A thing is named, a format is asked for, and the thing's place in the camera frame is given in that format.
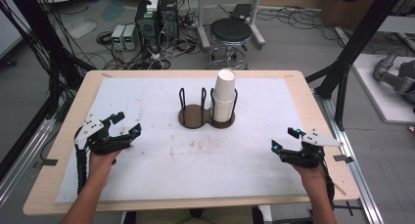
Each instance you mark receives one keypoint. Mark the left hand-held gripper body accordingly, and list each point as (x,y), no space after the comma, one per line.
(98,142)

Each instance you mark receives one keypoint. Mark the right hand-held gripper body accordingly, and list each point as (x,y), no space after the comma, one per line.
(306,155)

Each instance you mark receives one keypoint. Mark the person's right hand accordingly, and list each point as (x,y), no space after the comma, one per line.
(313,175)

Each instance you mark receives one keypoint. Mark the person's left hand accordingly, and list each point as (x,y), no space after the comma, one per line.
(101,167)

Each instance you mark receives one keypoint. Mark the black tape strip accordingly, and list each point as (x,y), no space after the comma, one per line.
(343,158)
(45,162)

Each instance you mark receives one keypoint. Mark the light wooden table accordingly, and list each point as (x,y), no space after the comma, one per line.
(301,93)

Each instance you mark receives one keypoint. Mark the white paper cup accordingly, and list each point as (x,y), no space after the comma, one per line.
(225,85)
(222,111)

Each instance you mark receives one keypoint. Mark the white table mat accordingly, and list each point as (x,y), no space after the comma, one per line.
(195,165)

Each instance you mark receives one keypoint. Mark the grey power supply unit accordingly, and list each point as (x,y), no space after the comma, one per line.
(131,37)
(118,36)

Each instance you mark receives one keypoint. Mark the white platform board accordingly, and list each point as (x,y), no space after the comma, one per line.
(375,100)

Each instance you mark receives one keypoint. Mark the black computer tower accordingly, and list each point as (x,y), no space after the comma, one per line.
(147,26)
(169,17)

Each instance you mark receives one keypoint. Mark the person's legs in khaki trousers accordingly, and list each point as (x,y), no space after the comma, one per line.
(195,216)

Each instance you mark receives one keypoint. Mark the white stand legs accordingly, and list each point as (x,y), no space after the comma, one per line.
(256,22)

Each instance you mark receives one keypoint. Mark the black round stool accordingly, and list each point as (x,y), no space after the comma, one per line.
(230,30)

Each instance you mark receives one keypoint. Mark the cardboard box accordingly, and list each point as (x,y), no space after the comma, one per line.
(355,5)

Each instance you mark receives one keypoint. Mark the aluminium rail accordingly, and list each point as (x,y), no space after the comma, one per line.
(355,171)
(23,158)

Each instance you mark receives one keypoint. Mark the black metal frame stand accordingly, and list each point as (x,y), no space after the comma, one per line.
(355,44)
(42,44)

